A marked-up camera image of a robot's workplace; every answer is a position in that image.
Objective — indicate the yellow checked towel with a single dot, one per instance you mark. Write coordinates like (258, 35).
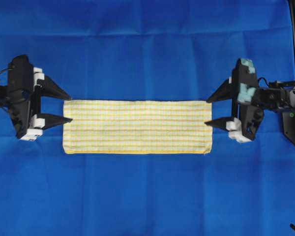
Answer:
(137, 127)

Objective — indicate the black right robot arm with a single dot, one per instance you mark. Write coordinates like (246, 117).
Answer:
(276, 97)

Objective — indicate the blue table cloth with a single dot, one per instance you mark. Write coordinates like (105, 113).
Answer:
(148, 50)

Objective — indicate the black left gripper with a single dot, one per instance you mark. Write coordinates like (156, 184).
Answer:
(24, 90)

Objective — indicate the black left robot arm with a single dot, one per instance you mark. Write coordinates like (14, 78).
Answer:
(3, 90)

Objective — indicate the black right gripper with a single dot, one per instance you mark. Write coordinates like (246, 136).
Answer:
(243, 90)

